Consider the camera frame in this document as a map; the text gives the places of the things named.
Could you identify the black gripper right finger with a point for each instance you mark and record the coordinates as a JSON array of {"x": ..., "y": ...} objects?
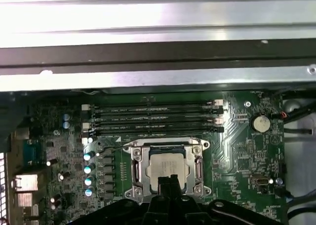
[{"x": 177, "y": 185}]

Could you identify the metal socket cover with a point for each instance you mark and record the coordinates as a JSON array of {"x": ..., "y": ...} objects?
[{"x": 142, "y": 178}]

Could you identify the silver coin battery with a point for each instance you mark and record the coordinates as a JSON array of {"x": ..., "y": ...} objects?
[{"x": 259, "y": 123}]

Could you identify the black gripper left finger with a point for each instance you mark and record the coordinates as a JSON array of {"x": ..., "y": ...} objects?
[{"x": 164, "y": 185}]

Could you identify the black RAM slot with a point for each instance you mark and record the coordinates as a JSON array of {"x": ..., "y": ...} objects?
[
  {"x": 172, "y": 122},
  {"x": 172, "y": 114},
  {"x": 172, "y": 106},
  {"x": 172, "y": 131}
]

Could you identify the black PC case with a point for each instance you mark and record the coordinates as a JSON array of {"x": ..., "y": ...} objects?
[{"x": 158, "y": 79}]

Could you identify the metal locking lever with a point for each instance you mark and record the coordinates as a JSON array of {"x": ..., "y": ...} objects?
[{"x": 116, "y": 148}]

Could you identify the silver CPU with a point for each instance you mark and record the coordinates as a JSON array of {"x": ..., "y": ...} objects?
[{"x": 168, "y": 163}]

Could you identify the green motherboard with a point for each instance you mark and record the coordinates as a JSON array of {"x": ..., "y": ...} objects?
[{"x": 237, "y": 156}]

